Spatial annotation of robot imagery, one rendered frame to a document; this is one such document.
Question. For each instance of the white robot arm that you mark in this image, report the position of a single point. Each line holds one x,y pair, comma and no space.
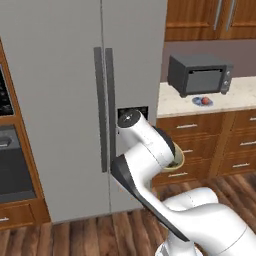
200,216

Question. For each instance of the small blue plate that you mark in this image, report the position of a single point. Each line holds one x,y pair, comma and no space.
198,101

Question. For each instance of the grey fridge door with dispenser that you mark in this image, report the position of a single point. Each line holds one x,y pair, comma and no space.
133,50

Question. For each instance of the red peach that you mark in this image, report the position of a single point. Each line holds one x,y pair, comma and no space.
205,99

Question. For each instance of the black built-in microwave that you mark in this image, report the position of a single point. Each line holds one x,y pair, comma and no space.
4,96

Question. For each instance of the wooden drawer run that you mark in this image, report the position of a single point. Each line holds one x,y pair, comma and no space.
213,140

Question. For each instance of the dark grey toaster oven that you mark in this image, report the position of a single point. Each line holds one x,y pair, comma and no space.
200,78

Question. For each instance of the wooden oven cabinet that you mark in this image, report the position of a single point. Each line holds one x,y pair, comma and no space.
39,200

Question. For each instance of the black wall oven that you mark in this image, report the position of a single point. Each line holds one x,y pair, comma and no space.
13,170

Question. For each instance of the wooden wall cupboards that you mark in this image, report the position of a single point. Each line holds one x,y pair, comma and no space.
200,20

